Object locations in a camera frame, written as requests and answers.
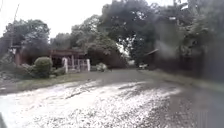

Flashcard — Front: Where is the pale spiky plant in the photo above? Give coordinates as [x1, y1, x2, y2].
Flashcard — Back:
[95, 62, 109, 73]

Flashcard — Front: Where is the white gate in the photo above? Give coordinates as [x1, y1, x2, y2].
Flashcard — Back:
[61, 57, 92, 74]

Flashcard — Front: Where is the row of trees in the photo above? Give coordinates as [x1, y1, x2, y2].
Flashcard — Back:
[0, 0, 224, 71]

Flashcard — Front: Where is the grey gravel road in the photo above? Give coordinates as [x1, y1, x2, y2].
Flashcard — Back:
[0, 68, 224, 128]

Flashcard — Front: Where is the low house with red posts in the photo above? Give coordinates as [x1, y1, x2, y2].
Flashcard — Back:
[9, 44, 93, 73]

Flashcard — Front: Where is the round green bush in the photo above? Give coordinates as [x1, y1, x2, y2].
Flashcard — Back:
[33, 56, 54, 79]

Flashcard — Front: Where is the grass verge with kerb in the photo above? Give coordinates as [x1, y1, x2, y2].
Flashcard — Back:
[143, 69, 224, 93]

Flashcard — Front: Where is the dark fence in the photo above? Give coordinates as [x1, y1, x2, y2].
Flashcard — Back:
[156, 43, 224, 83]

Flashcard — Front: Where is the pole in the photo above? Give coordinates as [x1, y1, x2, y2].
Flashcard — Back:
[9, 3, 20, 49]

